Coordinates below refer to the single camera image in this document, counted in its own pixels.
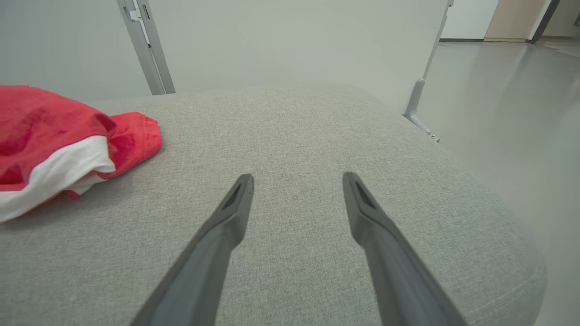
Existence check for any beige door panel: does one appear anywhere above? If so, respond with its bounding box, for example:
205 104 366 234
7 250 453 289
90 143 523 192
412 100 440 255
484 0 551 43

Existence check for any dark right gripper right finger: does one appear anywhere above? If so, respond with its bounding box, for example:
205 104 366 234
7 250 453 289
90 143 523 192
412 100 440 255
342 171 467 326

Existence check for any red shorts white waistband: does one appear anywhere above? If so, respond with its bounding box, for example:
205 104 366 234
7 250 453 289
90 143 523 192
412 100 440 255
0 85 163 222

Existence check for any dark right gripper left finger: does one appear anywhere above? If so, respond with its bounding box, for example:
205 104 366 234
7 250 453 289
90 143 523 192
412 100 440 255
129 173 255 326

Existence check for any grey partition end post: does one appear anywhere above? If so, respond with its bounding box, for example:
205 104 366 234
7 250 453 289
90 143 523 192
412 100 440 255
403 0 454 144

